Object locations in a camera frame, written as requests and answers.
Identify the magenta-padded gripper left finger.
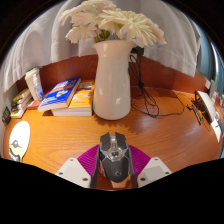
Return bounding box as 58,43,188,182
54,143,101,190

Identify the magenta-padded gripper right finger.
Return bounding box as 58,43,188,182
128,144,173,190

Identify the grey black computer mouse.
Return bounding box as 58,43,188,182
98,131,132,184

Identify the round white yellow mouse pad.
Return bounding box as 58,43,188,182
8,120,32,163

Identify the black pen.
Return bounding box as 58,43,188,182
186,103,203,126

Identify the orange book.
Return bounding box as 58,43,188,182
50,79,96,117

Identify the white card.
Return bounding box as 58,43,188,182
209,113,224,144

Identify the thin red book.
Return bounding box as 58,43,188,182
26,99,43,111

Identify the blue book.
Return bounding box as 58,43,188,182
37,76,82,113

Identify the white flat device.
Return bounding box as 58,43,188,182
194,89,218,125

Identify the dark green mug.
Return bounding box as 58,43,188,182
1,105,12,125

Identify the white ceramic vase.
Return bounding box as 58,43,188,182
92,39,138,121

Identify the yellow and black book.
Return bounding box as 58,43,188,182
12,87,32,104

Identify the white tumbler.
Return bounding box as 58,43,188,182
24,67,42,99

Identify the white artificial flower bouquet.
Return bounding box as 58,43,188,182
59,0,167,48

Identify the black cable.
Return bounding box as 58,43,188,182
128,46,186,118

